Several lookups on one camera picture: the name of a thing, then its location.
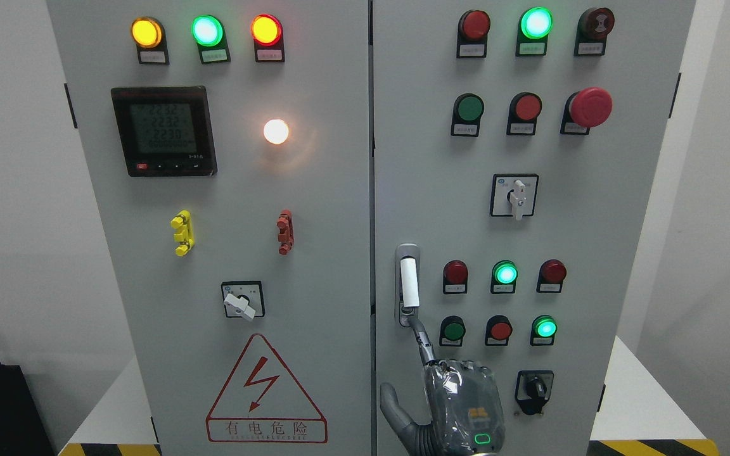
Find black digital power meter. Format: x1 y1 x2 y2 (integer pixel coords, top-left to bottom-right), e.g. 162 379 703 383
111 85 217 178

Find dark red indicator middle right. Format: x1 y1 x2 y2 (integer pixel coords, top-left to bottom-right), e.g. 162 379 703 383
537 259 567 293

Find green lit indicator top right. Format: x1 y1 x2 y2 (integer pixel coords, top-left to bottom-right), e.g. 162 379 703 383
515 6 553 57

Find silver door swing handle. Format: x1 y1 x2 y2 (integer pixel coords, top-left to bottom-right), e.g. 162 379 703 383
394 243 420 328

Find white selector switch upper right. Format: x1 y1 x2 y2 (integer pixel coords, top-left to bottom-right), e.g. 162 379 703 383
489 174 539 220

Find red lit indicator light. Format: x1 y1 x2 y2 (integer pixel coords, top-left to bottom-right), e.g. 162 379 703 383
251 14 286 63

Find grey cabinet door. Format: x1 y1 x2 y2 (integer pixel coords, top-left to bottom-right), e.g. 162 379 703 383
373 1 695 455
47 1 373 455

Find white lit indicator light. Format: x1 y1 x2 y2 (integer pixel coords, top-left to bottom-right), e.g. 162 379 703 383
262 118 290 145

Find black rotary knob switch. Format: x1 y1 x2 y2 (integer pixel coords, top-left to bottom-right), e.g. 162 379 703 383
515 370 555 415

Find yellow indicator light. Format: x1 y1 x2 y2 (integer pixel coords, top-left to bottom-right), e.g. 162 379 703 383
131 16 170 65

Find dark red buzzer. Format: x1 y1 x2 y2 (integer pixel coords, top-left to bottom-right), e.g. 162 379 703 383
573 8 616 56

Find dark red indicator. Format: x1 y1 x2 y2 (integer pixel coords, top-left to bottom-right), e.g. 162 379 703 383
537 259 567 293
442 260 469 295

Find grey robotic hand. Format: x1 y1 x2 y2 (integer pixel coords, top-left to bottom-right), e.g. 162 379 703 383
380 315 505 455

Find grey left cabinet door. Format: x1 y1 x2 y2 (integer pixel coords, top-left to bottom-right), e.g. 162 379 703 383
47 1 373 455

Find red indicator light top right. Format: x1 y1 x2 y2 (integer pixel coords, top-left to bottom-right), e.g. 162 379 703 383
456 9 490 60

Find green lit indicator middle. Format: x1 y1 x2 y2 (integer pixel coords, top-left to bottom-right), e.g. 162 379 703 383
490 260 518 294

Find green indicator light top left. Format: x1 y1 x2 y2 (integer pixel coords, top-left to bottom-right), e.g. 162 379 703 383
191 15 231 65

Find green lit push button lower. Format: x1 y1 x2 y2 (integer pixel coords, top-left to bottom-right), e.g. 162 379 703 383
530 315 558 346

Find red emergency stop button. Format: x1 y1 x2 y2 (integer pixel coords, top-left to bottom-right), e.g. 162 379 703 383
560 87 613 136

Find red push button lower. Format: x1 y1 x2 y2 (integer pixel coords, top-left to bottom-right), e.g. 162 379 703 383
484 315 513 346

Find dark red indicator middle left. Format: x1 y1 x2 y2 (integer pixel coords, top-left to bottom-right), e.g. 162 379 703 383
442 260 469 295

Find red push button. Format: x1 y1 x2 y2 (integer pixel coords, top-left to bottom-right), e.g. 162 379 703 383
484 315 513 346
506 92 542 136

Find white selector switch left door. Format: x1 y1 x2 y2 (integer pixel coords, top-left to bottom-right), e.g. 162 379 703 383
221 281 266 322

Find grey right cabinet door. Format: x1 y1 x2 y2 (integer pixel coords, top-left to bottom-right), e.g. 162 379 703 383
373 1 695 455

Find red push button upper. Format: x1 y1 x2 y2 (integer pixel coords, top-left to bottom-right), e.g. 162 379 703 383
506 92 542 136

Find green push button upper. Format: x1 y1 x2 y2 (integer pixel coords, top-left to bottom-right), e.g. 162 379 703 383
450 93 485 137

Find red electrical hazard sticker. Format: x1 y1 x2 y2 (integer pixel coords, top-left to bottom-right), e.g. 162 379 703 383
205 334 328 444

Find green lit indicator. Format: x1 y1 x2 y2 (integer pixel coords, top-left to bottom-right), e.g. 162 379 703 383
515 6 553 57
490 260 518 294

